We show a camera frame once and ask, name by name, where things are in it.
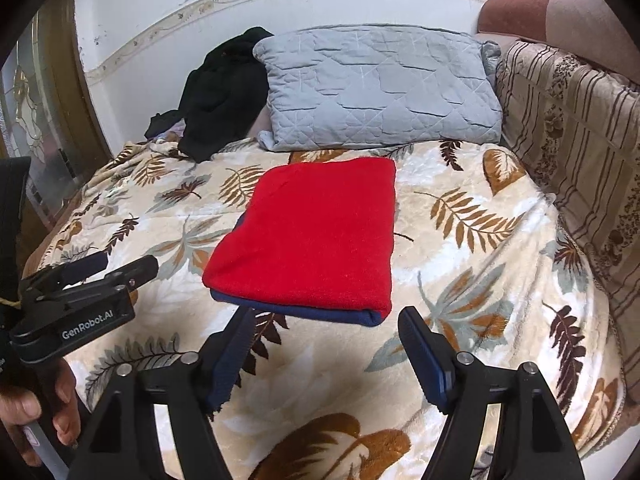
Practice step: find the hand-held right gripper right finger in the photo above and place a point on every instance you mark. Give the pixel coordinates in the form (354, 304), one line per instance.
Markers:
(427, 360)

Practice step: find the wooden door with patterned glass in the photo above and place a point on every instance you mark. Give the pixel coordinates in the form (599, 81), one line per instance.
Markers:
(45, 110)

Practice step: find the grey quilted pillow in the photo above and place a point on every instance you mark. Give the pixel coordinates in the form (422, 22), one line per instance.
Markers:
(380, 85)

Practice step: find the leaf print fleece blanket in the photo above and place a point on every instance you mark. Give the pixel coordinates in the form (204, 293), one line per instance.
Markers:
(475, 270)

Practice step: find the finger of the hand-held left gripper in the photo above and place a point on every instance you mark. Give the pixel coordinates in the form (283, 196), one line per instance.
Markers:
(125, 272)
(80, 266)

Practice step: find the person's left hand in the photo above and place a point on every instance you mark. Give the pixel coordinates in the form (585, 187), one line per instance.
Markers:
(65, 410)

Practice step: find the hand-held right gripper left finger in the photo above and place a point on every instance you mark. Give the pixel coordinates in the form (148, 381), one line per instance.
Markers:
(232, 355)

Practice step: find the purple cloth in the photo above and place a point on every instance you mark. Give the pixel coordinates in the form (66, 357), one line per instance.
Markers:
(172, 130)

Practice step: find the red and blue knit sweater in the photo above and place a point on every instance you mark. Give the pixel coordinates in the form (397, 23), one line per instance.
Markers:
(310, 240)

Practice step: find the brown padded headboard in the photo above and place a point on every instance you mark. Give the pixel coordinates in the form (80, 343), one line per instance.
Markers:
(545, 15)

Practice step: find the black garment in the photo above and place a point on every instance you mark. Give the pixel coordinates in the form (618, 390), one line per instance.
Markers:
(220, 95)

